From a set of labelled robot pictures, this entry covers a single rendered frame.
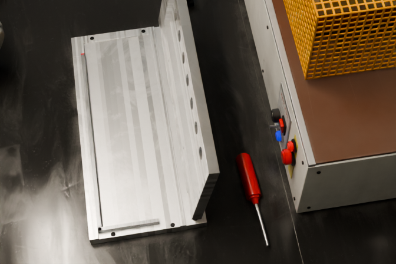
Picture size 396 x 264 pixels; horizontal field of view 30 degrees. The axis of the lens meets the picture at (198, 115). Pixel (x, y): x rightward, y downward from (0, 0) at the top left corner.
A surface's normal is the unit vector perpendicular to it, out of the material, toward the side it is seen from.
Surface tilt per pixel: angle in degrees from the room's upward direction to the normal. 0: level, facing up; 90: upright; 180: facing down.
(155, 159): 0
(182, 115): 10
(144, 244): 0
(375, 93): 0
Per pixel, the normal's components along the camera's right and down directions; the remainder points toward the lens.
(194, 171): 0.16, -0.52
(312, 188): 0.16, 0.85
